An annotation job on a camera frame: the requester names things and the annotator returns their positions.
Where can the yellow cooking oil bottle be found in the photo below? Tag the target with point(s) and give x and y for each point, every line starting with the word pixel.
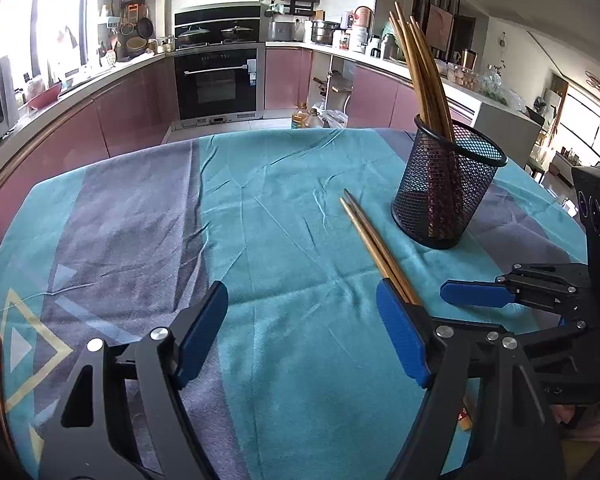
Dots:
pixel 300 116

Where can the bamboo chopstick with red end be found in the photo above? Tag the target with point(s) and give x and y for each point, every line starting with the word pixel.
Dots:
pixel 442 203

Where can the green food cover dome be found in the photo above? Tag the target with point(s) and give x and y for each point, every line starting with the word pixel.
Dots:
pixel 390 49

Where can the steel stock pot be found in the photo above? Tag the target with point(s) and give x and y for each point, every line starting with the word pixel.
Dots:
pixel 323 32

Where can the black mesh utensil cup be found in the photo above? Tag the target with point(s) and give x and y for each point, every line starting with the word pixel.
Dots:
pixel 476 159

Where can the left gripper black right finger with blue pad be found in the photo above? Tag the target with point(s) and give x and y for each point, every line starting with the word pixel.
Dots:
pixel 513 434

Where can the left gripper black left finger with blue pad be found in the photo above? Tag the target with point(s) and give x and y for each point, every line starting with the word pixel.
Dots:
pixel 90 435

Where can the teal grey patterned tablecloth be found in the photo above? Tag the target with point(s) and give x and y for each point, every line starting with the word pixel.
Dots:
pixel 302 381

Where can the pink bowl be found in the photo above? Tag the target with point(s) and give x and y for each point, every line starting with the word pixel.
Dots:
pixel 46 98

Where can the black built-in oven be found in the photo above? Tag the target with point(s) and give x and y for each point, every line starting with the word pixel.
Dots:
pixel 220 84

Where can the right hand pink sleeve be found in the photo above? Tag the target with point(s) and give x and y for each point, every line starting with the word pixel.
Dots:
pixel 578 423

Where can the dark brown wooden chopstick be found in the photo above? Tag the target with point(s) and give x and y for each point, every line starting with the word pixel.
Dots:
pixel 427 199

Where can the pink kitchen cabinets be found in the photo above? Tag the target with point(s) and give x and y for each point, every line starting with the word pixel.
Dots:
pixel 135 106

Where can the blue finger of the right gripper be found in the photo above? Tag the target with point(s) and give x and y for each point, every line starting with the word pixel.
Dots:
pixel 476 294

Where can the black stove range hood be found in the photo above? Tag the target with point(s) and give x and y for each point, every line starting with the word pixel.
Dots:
pixel 224 23

